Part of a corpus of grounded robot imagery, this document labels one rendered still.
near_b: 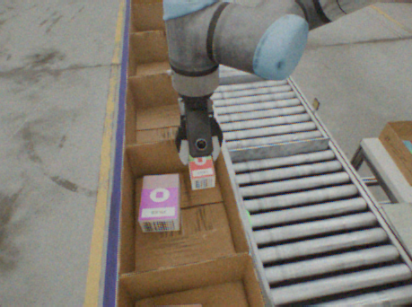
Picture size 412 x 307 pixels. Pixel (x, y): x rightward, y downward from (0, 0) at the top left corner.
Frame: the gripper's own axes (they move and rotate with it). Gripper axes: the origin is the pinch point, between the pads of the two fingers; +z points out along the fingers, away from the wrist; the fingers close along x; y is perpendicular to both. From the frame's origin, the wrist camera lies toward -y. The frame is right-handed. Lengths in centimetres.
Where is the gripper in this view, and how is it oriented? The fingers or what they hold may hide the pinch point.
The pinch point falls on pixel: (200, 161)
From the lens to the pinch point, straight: 67.2
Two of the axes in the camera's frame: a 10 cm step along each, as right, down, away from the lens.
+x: -9.8, 1.3, -1.2
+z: 0.0, 6.9, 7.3
